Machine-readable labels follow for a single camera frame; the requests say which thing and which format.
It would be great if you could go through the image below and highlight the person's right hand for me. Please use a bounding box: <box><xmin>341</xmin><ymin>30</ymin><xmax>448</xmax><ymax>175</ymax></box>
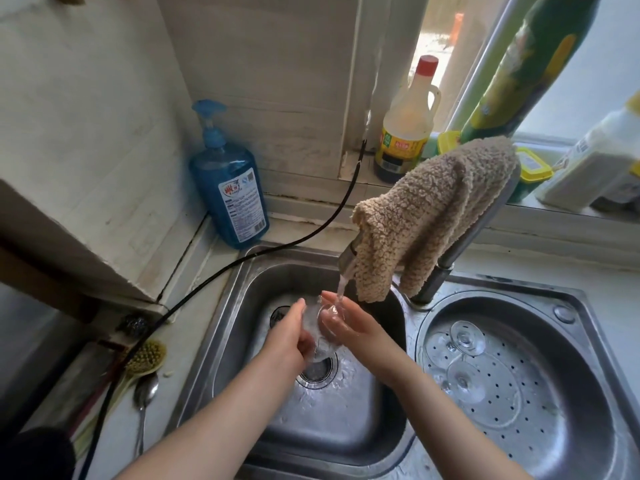
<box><xmin>319</xmin><ymin>291</ymin><xmax>397</xmax><ymax>369</ymax></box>

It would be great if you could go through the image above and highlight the person's left hand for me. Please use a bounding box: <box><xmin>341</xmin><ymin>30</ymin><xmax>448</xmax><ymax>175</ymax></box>
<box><xmin>261</xmin><ymin>297</ymin><xmax>319</xmax><ymax>376</ymax></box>

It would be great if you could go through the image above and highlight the clear wine glass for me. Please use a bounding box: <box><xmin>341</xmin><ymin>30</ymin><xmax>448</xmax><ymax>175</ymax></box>
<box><xmin>300</xmin><ymin>295</ymin><xmax>352</xmax><ymax>365</ymax></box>
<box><xmin>425</xmin><ymin>320</ymin><xmax>487</xmax><ymax>366</ymax></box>
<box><xmin>440</xmin><ymin>360</ymin><xmax>524</xmax><ymax>430</ymax></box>

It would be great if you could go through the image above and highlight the person's left forearm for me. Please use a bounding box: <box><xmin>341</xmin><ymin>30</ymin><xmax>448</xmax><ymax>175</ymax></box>
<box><xmin>114</xmin><ymin>346</ymin><xmax>300</xmax><ymax>480</ymax></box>

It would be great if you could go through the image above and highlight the person's right forearm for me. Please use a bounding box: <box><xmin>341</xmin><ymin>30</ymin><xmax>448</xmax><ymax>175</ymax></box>
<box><xmin>371</xmin><ymin>343</ymin><xmax>523</xmax><ymax>480</ymax></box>

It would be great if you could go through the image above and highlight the metal drain strainer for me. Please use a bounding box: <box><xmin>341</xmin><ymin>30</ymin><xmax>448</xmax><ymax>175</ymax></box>
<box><xmin>296</xmin><ymin>355</ymin><xmax>340</xmax><ymax>390</ymax></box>

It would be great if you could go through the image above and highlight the stainless steel double sink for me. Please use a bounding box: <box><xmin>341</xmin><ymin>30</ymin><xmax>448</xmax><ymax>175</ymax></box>
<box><xmin>165</xmin><ymin>242</ymin><xmax>640</xmax><ymax>480</ymax></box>

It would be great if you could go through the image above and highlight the metal sink faucet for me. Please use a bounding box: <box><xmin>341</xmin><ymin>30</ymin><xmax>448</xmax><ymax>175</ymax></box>
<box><xmin>338</xmin><ymin>160</ymin><xmax>522</xmax><ymax>306</ymax></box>

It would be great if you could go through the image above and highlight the beige fluffy dish cloth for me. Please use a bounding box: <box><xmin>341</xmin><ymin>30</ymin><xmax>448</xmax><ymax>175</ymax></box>
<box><xmin>352</xmin><ymin>136</ymin><xmax>519</xmax><ymax>304</ymax></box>

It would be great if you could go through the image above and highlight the blue soap pump bottle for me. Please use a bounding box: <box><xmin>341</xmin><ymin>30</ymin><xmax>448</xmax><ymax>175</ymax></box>
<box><xmin>188</xmin><ymin>100</ymin><xmax>271</xmax><ymax>250</ymax></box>

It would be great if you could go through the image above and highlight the wooden dish brush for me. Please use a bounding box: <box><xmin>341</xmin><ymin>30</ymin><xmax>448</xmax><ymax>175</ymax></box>
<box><xmin>70</xmin><ymin>340</ymin><xmax>168</xmax><ymax>445</ymax></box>

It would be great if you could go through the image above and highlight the steel wool scrubber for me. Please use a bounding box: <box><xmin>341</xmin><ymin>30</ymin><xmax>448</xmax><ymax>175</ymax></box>
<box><xmin>117</xmin><ymin>314</ymin><xmax>151</xmax><ymax>340</ymax></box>

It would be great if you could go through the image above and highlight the metal spoon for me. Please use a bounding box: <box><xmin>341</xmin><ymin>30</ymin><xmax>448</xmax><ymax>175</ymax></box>
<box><xmin>131</xmin><ymin>372</ymin><xmax>161</xmax><ymax>458</ymax></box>

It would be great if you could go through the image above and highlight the red-capped vinegar bottle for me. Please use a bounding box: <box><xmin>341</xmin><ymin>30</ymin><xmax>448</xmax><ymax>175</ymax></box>
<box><xmin>374</xmin><ymin>55</ymin><xmax>442</xmax><ymax>184</ymax></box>

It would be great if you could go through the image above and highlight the green tub with yellow lid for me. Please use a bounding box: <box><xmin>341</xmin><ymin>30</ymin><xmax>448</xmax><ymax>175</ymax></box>
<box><xmin>509</xmin><ymin>147</ymin><xmax>555</xmax><ymax>203</ymax></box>
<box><xmin>422</xmin><ymin>130</ymin><xmax>464</xmax><ymax>161</ymax></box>

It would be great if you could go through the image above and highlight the perforated steel drain tray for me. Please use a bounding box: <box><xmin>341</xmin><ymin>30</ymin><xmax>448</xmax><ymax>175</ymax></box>
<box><xmin>419</xmin><ymin>306</ymin><xmax>617</xmax><ymax>480</ymax></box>

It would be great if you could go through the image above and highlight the red stick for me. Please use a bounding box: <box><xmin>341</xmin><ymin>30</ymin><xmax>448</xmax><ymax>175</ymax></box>
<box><xmin>65</xmin><ymin>345</ymin><xmax>127</xmax><ymax>436</ymax></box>

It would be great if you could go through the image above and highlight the white plastic bottle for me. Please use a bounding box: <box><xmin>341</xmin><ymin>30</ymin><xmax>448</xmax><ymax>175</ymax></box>
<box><xmin>535</xmin><ymin>92</ymin><xmax>640</xmax><ymax>213</ymax></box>

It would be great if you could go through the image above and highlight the large green bottle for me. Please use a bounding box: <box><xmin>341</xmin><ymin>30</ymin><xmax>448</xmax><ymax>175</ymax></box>
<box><xmin>459</xmin><ymin>0</ymin><xmax>604</xmax><ymax>145</ymax></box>

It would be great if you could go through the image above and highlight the black hose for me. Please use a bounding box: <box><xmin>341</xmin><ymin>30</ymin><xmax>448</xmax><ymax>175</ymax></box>
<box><xmin>77</xmin><ymin>111</ymin><xmax>374</xmax><ymax>480</ymax></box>

